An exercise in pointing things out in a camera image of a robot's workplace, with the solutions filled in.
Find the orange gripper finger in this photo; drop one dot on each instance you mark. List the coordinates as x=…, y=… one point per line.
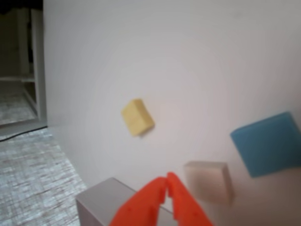
x=185, y=207
x=138, y=207

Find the white foam cuboid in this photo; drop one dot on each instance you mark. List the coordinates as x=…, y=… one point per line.
x=204, y=183

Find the white cardboard bin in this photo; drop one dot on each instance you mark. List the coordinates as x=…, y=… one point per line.
x=103, y=195

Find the yellow foam cuboid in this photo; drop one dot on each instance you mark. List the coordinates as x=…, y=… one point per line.
x=137, y=117

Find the blue foam cuboid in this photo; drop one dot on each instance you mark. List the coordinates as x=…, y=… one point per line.
x=265, y=146

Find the white shelf frame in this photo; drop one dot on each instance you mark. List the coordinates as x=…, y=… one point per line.
x=40, y=70

